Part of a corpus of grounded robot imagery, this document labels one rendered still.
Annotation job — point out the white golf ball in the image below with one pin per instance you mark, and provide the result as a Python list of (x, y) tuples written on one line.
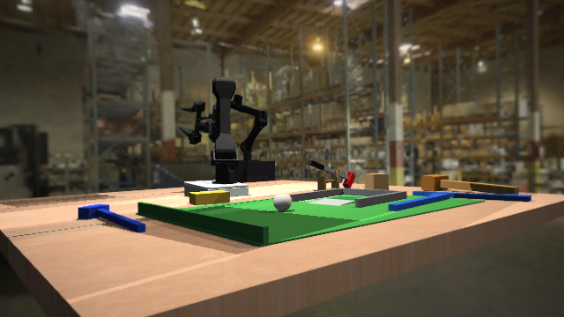
[(282, 201)]

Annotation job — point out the green putting mat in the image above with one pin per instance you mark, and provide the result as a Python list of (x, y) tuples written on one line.
[(304, 219)]

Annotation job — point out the yellow rectangular block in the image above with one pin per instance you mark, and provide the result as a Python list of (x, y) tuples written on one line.
[(209, 197)]

